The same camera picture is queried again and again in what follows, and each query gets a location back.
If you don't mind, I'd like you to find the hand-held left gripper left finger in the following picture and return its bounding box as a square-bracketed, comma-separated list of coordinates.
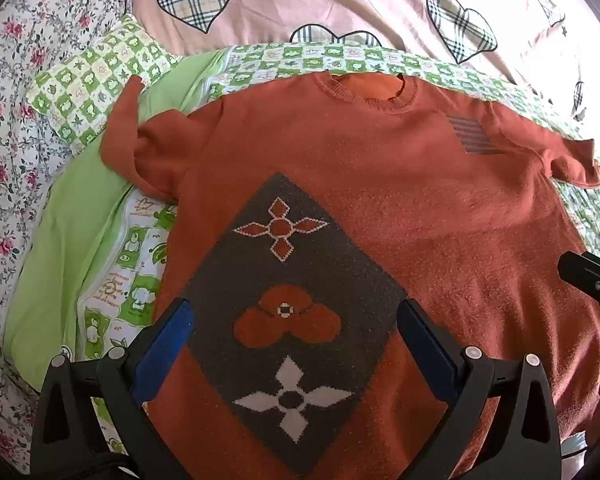
[30, 298, 196, 480]

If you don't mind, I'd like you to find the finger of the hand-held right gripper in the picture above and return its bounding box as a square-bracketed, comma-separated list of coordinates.
[557, 250, 600, 332]

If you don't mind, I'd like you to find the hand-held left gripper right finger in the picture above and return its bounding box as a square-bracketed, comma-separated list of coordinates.
[396, 298, 563, 480]

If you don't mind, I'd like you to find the orange knit sweater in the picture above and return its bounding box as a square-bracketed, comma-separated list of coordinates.
[100, 71, 600, 480]

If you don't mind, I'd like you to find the green checkered blanket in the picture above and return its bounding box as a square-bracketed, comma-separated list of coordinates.
[2, 12, 600, 461]

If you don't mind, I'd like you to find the floral bed sheet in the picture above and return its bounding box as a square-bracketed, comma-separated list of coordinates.
[0, 0, 141, 480]

